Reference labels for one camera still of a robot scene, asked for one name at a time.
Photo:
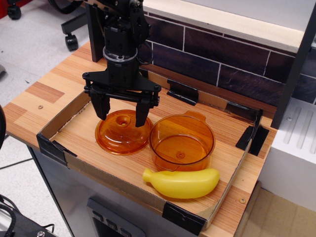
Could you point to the cardboard fence with black tape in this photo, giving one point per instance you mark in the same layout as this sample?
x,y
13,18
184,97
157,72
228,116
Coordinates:
x,y
76,168

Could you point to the white toy sink counter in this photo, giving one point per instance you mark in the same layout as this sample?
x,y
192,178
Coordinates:
x,y
290,167

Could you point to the grey toy oven front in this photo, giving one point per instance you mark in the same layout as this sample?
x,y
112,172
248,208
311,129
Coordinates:
x,y
109,224

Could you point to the orange transparent plastic pot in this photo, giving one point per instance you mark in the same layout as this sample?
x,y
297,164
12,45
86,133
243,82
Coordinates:
x,y
182,142

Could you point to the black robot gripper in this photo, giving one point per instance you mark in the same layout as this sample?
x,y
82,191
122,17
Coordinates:
x,y
121,80

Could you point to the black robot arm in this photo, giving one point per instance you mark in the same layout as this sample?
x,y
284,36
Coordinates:
x,y
117,29

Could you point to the black office chair base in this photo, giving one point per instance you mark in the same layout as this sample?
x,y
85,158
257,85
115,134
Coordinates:
x,y
14,13

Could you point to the orange transparent pot lid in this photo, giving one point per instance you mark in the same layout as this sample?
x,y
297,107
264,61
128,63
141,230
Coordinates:
x,y
118,134

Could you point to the yellow plastic banana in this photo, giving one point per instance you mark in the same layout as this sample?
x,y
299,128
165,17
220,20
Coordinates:
x,y
183,184

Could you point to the black upright post left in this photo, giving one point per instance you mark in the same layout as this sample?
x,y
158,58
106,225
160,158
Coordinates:
x,y
95,30

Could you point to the grey upright post right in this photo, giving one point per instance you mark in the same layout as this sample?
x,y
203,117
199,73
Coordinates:
x,y
296,69

